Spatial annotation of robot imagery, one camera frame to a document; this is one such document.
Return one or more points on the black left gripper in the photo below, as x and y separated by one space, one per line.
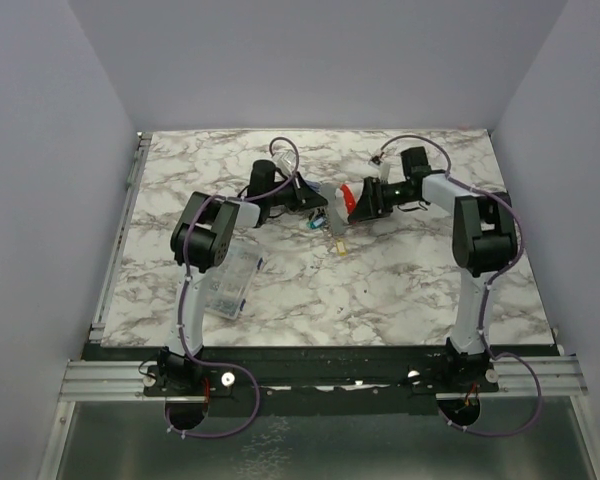
303 196

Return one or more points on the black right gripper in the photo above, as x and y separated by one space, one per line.
371 198

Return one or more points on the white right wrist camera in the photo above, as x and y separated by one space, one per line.
383 168

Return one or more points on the grey key organizer red handle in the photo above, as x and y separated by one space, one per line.
341 201

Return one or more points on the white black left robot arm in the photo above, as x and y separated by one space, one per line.
200 243

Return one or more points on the aluminium left side rail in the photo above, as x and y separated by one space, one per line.
96 331

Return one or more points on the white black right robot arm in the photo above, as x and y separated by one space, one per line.
484 245

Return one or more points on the clear plastic screw organizer box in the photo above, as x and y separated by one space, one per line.
231 281

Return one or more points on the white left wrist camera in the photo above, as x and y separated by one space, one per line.
285 161

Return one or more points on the aluminium front rail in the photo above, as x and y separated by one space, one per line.
119 381

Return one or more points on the yellow key tag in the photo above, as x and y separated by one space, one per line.
341 248

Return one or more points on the aluminium rail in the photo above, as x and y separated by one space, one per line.
119 381
96 331

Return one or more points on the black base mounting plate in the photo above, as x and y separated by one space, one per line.
231 374

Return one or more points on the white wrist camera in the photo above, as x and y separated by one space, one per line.
285 161
383 168

